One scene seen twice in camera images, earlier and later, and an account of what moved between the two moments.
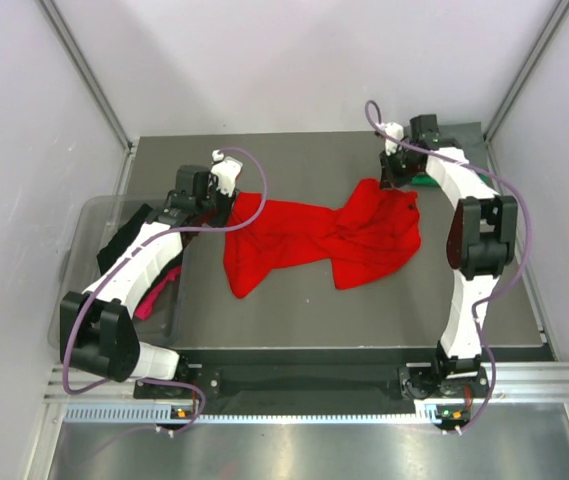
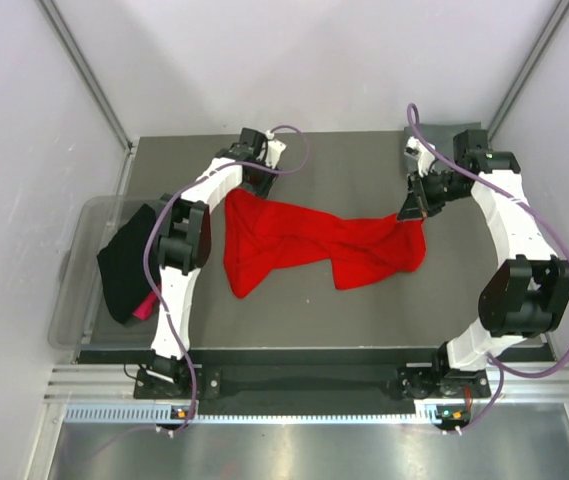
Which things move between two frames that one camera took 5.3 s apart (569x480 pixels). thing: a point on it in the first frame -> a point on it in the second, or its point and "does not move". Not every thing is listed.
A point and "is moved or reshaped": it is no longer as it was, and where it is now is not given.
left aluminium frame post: (86, 72) does not move
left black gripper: (227, 202) -> (262, 188)
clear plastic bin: (88, 226) does not move
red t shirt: (372, 233) is moved or reshaped
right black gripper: (388, 179) -> (417, 203)
